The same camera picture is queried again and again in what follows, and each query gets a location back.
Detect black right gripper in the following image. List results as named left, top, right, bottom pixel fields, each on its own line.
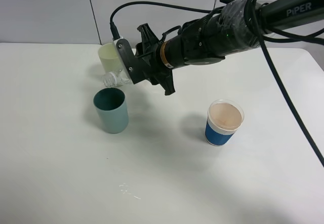
left=133, top=23, right=176, bottom=96

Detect clear bottle green label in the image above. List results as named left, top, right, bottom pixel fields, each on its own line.
left=102, top=69, right=133, bottom=88

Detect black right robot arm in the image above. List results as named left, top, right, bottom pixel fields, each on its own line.
left=123, top=0, right=323, bottom=95

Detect pale yellow plastic cup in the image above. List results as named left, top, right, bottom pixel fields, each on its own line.
left=98, top=43, right=122, bottom=73

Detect teal blue plastic cup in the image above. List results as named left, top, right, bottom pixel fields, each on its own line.
left=93, top=88, right=129, bottom=134

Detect blue sleeved paper cup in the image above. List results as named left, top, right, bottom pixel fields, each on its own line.
left=205, top=99, right=245, bottom=146

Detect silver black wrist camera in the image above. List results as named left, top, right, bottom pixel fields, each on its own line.
left=113, top=38, right=145, bottom=84

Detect black camera cable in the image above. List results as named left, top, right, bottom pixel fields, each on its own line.
left=109, top=0, right=324, bottom=168

